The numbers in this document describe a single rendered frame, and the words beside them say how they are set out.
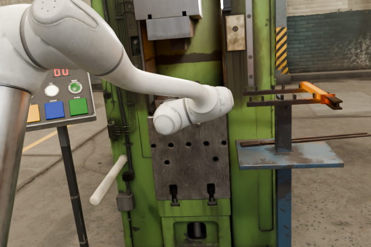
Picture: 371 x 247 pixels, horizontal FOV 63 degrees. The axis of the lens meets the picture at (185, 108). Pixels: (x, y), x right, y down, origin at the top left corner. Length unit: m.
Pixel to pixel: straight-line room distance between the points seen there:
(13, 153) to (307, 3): 7.16
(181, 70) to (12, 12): 1.38
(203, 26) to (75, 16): 1.39
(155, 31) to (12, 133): 0.94
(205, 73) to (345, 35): 5.99
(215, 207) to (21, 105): 1.17
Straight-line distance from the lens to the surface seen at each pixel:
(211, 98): 0.99
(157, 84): 0.83
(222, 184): 1.56
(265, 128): 1.68
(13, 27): 0.66
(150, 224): 1.96
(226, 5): 1.54
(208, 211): 1.64
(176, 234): 1.79
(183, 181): 1.55
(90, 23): 0.60
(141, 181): 1.83
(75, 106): 1.44
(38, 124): 1.44
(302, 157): 1.33
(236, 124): 1.65
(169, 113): 1.02
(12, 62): 0.66
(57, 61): 0.64
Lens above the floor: 1.29
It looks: 14 degrees down
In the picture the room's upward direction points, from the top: 5 degrees counter-clockwise
